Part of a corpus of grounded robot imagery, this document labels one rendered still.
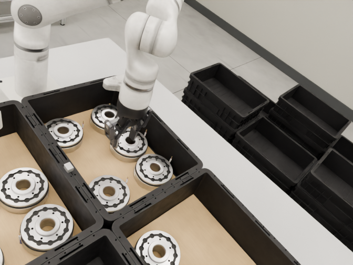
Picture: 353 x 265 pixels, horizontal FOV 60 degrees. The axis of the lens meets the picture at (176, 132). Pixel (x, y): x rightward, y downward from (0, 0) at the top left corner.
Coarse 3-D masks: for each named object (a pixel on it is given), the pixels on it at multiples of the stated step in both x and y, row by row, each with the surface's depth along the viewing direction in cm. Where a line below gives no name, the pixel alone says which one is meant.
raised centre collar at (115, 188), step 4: (104, 184) 73; (108, 184) 74; (112, 184) 74; (100, 188) 72; (104, 188) 73; (112, 188) 74; (116, 188) 73; (100, 192) 71; (116, 192) 73; (100, 196) 71; (104, 196) 71; (112, 196) 72; (116, 196) 72; (108, 200) 71; (112, 200) 71
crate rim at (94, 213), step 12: (0, 108) 72; (24, 108) 74; (36, 132) 70; (48, 144) 69; (60, 168) 65; (72, 180) 64; (84, 192) 63; (84, 204) 61; (96, 216) 60; (96, 228) 59; (48, 252) 53; (60, 252) 54; (36, 264) 51
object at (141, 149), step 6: (126, 132) 88; (138, 132) 89; (120, 138) 85; (138, 138) 88; (144, 138) 88; (120, 144) 84; (144, 144) 87; (120, 150) 82; (126, 150) 83; (132, 150) 84; (138, 150) 85; (144, 150) 85; (132, 156) 83
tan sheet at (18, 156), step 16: (0, 144) 76; (16, 144) 78; (0, 160) 73; (16, 160) 75; (32, 160) 76; (0, 176) 71; (0, 208) 66; (0, 224) 64; (16, 224) 64; (0, 240) 61; (16, 240) 62; (16, 256) 60; (32, 256) 61
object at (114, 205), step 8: (104, 176) 75; (112, 176) 76; (96, 184) 74; (120, 184) 76; (96, 192) 72; (120, 192) 74; (128, 192) 74; (104, 200) 71; (120, 200) 73; (112, 208) 70; (120, 208) 71
